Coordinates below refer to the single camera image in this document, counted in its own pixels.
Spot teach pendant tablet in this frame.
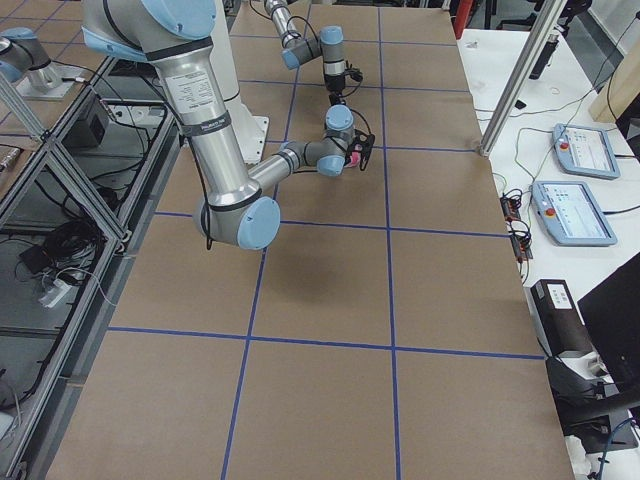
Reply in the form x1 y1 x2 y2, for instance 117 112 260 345
531 181 617 247
552 123 620 180

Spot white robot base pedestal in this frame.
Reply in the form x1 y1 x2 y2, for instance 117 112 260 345
209 0 271 166

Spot lower teach pendant tablet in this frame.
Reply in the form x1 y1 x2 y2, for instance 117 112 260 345
531 181 617 247

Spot black box with label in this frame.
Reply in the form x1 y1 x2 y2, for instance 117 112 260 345
530 279 593 358

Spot white power strip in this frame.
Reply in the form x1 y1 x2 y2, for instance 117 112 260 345
38 279 71 308

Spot aluminium frame rack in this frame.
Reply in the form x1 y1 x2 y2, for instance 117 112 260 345
1 59 179 479

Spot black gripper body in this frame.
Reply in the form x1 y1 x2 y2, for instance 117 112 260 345
347 130 375 171
324 73 346 93

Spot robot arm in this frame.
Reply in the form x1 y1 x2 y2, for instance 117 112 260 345
263 0 349 105
82 1 375 250

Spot orange circuit board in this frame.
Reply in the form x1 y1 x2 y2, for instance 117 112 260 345
500 195 522 222

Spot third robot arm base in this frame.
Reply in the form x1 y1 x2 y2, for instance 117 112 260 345
1 27 83 100

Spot black computer monitor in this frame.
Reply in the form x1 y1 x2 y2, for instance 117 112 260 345
578 254 640 389

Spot aluminium frame post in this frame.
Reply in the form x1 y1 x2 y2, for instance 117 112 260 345
478 0 567 157

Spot pink towel with grey back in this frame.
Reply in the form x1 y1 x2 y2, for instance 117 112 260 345
345 150 362 168

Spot upper teach pendant tablet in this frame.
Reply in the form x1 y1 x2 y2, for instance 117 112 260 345
552 123 620 180

